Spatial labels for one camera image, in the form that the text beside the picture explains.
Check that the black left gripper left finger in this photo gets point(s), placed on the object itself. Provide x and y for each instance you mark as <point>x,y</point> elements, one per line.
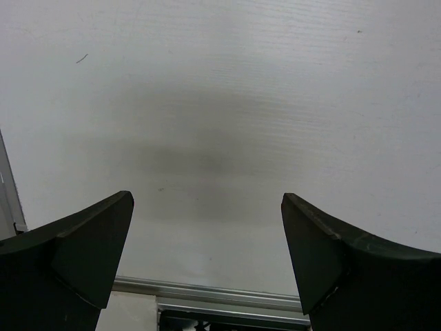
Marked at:
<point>60,276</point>

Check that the aluminium table frame rail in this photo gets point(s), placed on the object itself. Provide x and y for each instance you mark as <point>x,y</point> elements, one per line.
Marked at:
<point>210,308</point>

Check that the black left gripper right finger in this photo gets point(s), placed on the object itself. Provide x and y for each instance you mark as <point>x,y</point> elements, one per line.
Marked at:
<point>350,279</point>

